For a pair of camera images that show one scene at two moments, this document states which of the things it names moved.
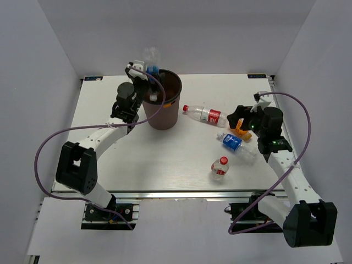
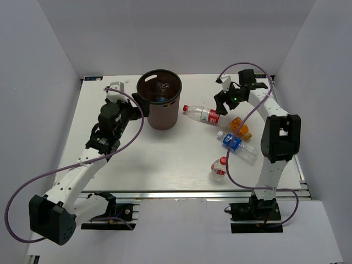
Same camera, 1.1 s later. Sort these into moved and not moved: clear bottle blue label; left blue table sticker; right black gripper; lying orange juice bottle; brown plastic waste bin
Moved: clear bottle blue label; right black gripper
Not moved: brown plastic waste bin; left blue table sticker; lying orange juice bottle
